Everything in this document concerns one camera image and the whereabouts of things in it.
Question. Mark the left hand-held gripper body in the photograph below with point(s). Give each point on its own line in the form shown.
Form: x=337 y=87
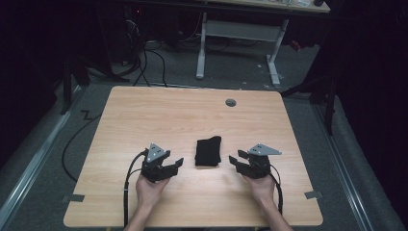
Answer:
x=152 y=170

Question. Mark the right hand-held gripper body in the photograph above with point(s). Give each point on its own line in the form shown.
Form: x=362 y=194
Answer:
x=258 y=166

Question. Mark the person's left hand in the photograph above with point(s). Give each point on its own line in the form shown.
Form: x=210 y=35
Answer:
x=149 y=192

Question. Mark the person's right hand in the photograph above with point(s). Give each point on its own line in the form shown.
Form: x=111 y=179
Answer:
x=263 y=189

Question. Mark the grey tape strip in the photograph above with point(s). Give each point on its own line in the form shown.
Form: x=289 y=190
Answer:
x=313 y=194
x=74 y=198

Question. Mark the black metal stand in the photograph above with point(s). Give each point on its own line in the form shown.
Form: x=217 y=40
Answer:
x=67 y=86
x=328 y=106

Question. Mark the small red object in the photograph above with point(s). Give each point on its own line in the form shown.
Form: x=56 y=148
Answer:
x=295 y=45

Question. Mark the white-legged wooden desk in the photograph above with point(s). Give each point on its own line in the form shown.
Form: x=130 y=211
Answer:
x=240 y=30

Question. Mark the dark computer tower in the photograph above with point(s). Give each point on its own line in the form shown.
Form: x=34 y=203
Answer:
x=133 y=32

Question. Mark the white papers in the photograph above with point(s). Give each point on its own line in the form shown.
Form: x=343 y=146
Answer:
x=303 y=3

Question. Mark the dark round object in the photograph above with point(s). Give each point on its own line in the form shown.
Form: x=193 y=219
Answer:
x=318 y=2

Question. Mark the metal floor rail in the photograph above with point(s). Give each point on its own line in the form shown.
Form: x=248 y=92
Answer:
x=343 y=166
x=35 y=160

